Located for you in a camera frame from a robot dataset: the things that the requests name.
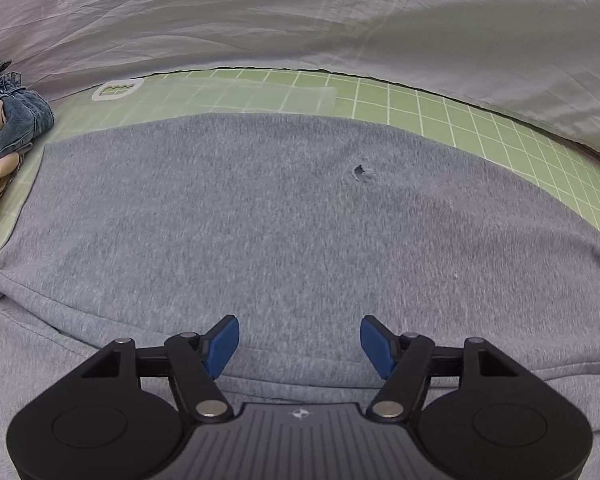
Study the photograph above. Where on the green grid mat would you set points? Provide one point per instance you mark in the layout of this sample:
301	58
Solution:
430	110

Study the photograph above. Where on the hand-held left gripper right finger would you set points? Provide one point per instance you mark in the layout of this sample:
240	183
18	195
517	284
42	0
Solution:
375	345

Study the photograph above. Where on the grey carrot print sheet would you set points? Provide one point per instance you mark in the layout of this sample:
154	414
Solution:
280	20

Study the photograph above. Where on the blue denim jeans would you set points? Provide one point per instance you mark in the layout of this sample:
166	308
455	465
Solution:
25	115

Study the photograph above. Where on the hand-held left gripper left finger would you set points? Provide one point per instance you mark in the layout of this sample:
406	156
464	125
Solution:
222	345

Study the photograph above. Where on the light grey shirt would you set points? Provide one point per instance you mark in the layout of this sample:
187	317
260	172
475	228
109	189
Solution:
280	235

